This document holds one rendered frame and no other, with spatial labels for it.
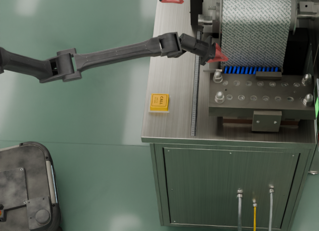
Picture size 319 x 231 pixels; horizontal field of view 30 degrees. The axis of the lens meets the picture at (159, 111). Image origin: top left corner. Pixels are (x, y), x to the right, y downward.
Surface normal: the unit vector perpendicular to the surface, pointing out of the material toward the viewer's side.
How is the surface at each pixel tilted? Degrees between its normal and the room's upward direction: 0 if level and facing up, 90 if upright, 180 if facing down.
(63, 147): 0
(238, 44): 90
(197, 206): 90
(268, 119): 90
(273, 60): 90
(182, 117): 0
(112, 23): 0
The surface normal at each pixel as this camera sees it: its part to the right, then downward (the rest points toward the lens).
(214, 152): -0.08, 0.82
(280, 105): -0.06, -0.58
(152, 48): 0.06, -0.16
